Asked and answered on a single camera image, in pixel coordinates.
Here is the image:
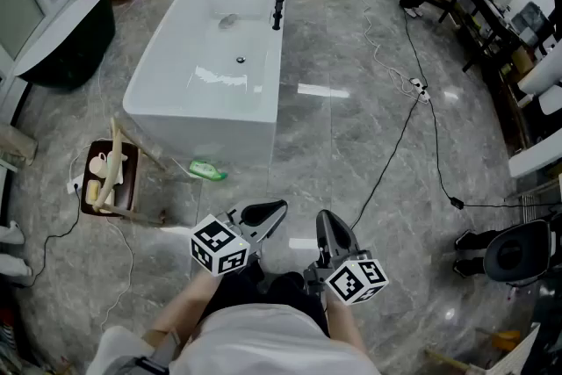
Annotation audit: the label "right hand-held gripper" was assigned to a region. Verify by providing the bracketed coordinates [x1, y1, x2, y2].
[305, 209, 390, 306]

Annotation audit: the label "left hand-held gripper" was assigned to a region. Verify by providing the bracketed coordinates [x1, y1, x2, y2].
[190, 199, 289, 278]

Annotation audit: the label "person's left forearm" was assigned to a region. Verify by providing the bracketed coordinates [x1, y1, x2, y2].
[151, 270, 221, 340]

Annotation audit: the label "person's right forearm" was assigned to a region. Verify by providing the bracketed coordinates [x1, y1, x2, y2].
[327, 296, 371, 356]

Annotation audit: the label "white rectangular bathtub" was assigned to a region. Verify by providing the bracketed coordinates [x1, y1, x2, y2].
[122, 0, 290, 166]

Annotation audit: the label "dark bathtub with white rim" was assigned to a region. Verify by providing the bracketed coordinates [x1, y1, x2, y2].
[12, 0, 117, 91]

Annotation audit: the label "person's black trousers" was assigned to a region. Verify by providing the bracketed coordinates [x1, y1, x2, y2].
[205, 262, 330, 339]

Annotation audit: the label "green plastic bottle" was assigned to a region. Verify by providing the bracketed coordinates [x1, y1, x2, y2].
[188, 160, 228, 182]

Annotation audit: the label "person's white shirt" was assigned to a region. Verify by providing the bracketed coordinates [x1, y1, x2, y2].
[87, 302, 383, 375]

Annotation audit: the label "dark wooden stool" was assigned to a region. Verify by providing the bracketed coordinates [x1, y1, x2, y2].
[81, 117, 168, 226]

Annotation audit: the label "white power strip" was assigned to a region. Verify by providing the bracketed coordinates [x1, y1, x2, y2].
[408, 77, 431, 104]

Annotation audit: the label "yellow soap bar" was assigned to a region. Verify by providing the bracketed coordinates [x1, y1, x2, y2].
[85, 180, 104, 205]

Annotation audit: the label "black oval wash basin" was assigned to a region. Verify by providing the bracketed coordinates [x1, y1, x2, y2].
[482, 219, 552, 283]

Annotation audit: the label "white countertop slab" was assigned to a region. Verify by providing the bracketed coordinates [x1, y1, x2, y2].
[508, 129, 562, 179]

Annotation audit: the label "beige folded cardboard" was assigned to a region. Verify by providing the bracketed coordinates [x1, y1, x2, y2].
[0, 122, 39, 166]

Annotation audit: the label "black long desk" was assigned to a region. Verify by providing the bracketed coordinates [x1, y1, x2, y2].
[437, 0, 530, 74]

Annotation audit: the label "cream long-handled brush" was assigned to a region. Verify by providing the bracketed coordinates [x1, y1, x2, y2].
[92, 118, 126, 212]

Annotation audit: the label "grey shoulder strap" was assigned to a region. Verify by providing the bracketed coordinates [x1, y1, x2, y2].
[103, 328, 182, 375]

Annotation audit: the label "chrome wire rack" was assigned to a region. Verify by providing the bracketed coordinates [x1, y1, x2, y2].
[504, 179, 562, 226]

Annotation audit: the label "white cable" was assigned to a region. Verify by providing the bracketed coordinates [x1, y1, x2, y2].
[356, 0, 422, 96]

